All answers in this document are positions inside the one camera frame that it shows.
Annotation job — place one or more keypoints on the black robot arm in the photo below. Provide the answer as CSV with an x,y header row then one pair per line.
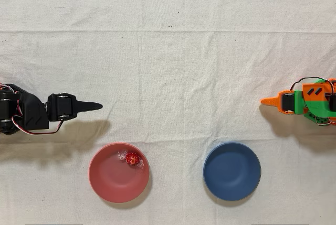
x,y
29,112

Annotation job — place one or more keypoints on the blue bowl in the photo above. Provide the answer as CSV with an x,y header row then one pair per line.
x,y
232,171

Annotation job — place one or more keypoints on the white tablecloth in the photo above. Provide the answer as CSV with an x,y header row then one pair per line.
x,y
183,52

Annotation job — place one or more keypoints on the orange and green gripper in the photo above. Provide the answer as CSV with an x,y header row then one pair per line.
x,y
287,102

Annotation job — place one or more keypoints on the red bowl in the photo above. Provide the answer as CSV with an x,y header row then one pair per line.
x,y
115,183

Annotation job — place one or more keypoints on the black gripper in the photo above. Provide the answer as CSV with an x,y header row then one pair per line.
x,y
62,107

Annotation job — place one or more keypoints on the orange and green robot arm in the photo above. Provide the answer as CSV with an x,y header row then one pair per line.
x,y
320,104

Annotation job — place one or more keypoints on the red candy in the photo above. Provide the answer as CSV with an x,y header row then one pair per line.
x,y
132,159

